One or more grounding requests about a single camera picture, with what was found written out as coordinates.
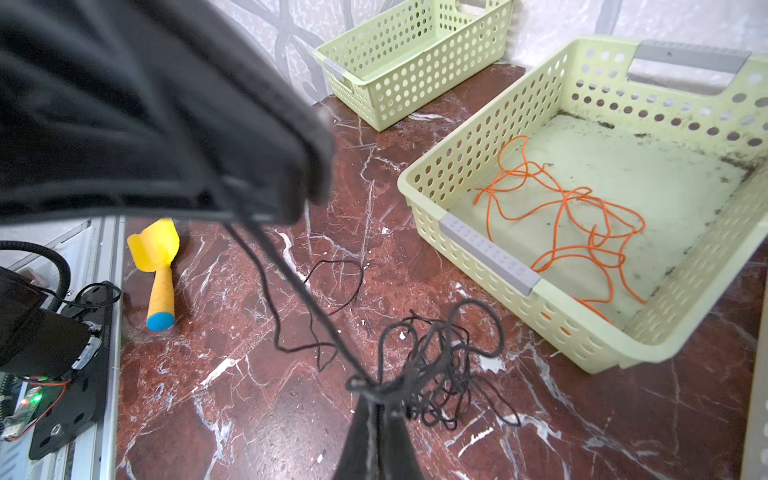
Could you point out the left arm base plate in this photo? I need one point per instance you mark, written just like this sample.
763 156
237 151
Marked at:
82 405

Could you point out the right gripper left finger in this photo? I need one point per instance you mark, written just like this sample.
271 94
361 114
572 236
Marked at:
360 455

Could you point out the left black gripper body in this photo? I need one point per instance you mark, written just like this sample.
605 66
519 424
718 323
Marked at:
150 108

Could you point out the light green basket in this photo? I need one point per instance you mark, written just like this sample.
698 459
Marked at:
402 59
609 196

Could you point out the green circuit board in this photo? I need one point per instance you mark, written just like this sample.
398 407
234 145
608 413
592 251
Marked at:
15 425

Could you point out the left light green basket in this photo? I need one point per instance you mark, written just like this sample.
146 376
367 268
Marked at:
402 59

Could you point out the middle light green basket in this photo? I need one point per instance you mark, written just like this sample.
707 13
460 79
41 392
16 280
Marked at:
609 196

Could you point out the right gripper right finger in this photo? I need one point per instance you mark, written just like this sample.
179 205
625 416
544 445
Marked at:
397 456

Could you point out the yellow toy shovel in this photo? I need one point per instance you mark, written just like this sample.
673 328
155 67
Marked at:
153 250

